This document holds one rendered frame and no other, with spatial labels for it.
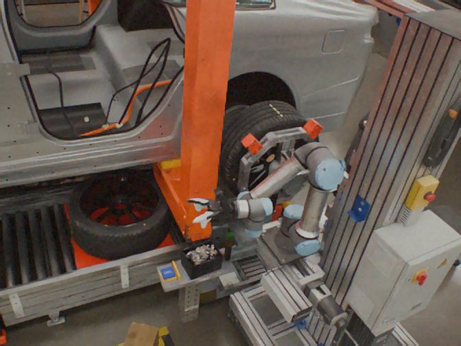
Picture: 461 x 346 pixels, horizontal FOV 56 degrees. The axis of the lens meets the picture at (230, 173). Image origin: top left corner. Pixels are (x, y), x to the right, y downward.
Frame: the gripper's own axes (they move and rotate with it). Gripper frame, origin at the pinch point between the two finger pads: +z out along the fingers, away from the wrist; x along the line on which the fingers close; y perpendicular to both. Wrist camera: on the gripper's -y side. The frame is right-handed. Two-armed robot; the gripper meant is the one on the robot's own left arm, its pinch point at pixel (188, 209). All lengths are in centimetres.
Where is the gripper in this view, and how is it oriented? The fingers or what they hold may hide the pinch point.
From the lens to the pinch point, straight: 178.9
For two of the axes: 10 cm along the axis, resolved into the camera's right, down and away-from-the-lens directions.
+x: -2.5, -5.0, 8.3
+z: -9.7, 0.7, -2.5
